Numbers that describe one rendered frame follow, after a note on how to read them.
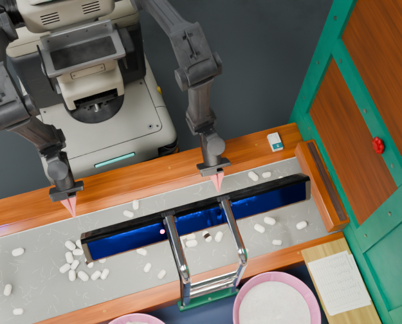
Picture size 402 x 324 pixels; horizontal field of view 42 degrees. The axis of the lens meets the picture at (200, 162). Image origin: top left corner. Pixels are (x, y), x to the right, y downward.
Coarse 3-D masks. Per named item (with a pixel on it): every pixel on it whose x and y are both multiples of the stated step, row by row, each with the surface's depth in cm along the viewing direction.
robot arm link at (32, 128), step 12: (24, 96) 113; (36, 108) 116; (24, 120) 117; (36, 120) 129; (24, 132) 124; (36, 132) 129; (48, 132) 142; (36, 144) 140; (48, 144) 145; (60, 144) 151
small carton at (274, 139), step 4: (276, 132) 181; (268, 136) 181; (272, 136) 180; (276, 136) 180; (268, 140) 182; (272, 140) 180; (276, 140) 180; (272, 144) 179; (276, 144) 179; (280, 144) 179; (272, 148) 180; (276, 148) 179; (280, 148) 180
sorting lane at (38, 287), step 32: (288, 160) 182; (192, 192) 176; (224, 192) 176; (64, 224) 170; (96, 224) 170; (224, 224) 171; (288, 224) 172; (320, 224) 172; (0, 256) 165; (32, 256) 165; (64, 256) 165; (128, 256) 166; (160, 256) 166; (192, 256) 167; (224, 256) 167; (0, 288) 161; (32, 288) 161; (64, 288) 161; (96, 288) 162; (128, 288) 162; (0, 320) 157; (32, 320) 157
